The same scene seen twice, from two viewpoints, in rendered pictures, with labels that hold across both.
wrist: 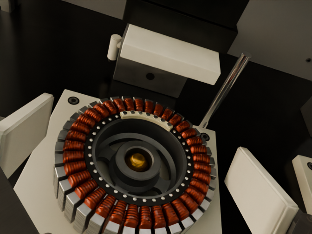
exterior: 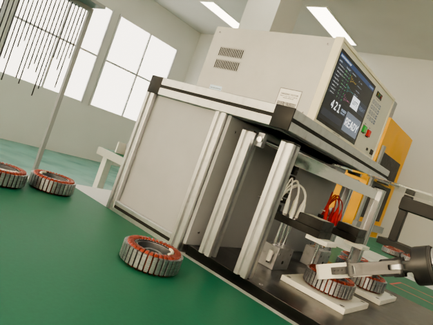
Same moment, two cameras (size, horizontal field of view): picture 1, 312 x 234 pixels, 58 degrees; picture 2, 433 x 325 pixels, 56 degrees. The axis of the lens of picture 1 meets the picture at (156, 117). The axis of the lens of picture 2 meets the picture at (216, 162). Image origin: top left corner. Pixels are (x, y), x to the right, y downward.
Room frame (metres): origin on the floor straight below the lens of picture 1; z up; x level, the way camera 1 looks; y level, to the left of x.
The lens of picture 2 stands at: (-0.36, 0.83, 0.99)
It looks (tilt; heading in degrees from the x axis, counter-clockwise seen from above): 2 degrees down; 320
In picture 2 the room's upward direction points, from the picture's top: 20 degrees clockwise
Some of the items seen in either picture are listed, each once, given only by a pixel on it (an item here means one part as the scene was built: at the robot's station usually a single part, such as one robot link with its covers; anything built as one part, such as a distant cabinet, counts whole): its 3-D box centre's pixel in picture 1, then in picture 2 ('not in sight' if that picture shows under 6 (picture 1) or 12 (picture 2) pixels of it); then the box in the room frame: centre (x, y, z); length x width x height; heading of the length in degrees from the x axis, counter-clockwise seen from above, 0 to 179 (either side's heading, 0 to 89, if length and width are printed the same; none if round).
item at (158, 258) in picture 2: not in sight; (151, 255); (0.24, 0.39, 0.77); 0.11 x 0.11 x 0.04
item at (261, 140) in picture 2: not in sight; (318, 166); (0.32, -0.09, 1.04); 0.62 x 0.02 x 0.03; 101
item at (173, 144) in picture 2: not in sight; (163, 166); (0.47, 0.27, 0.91); 0.28 x 0.03 x 0.32; 11
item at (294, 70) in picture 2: not in sight; (297, 96); (0.46, -0.07, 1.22); 0.44 x 0.39 x 0.20; 101
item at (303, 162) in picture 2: not in sight; (343, 180); (0.24, -0.10, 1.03); 0.62 x 0.01 x 0.03; 101
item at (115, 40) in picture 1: (114, 49); (269, 256); (0.24, 0.07, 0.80); 0.01 x 0.01 x 0.03; 11
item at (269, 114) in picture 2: not in sight; (281, 135); (0.46, -0.06, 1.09); 0.68 x 0.44 x 0.05; 101
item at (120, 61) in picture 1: (154, 56); (275, 255); (0.26, 0.03, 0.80); 0.08 x 0.05 x 0.06; 101
